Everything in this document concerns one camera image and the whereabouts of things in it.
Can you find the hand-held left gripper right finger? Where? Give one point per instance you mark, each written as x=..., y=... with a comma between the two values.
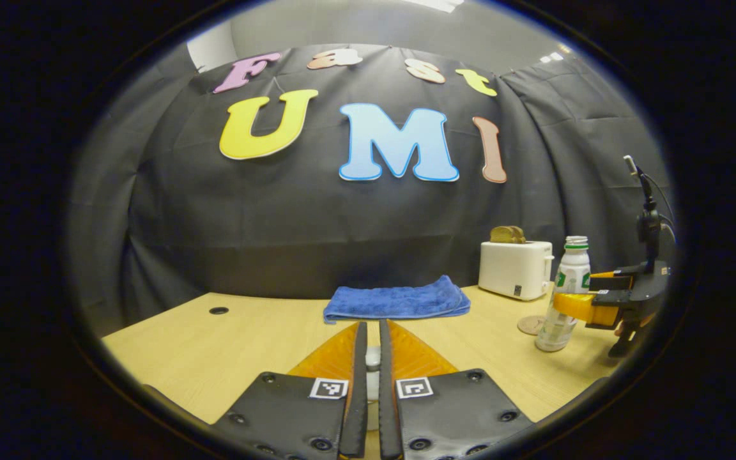
x=387, y=409

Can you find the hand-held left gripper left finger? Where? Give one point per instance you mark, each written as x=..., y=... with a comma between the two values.
x=356, y=409

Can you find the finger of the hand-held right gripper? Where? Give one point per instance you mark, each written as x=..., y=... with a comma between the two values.
x=617, y=281
x=575, y=306

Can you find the small ceiling light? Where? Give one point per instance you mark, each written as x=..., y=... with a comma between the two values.
x=552, y=57

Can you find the white toaster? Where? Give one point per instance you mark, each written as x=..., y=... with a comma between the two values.
x=508, y=268

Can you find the round brown coaster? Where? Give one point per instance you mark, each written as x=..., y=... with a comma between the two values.
x=528, y=326

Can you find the brown bread slice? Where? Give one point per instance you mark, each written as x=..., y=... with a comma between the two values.
x=501, y=235
x=519, y=235

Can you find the white water bottle green label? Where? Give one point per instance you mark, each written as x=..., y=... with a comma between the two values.
x=574, y=271

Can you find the large ceiling light panel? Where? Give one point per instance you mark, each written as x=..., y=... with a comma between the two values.
x=441, y=4

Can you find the blue folded towel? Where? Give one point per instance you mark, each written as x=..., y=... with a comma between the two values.
x=400, y=300

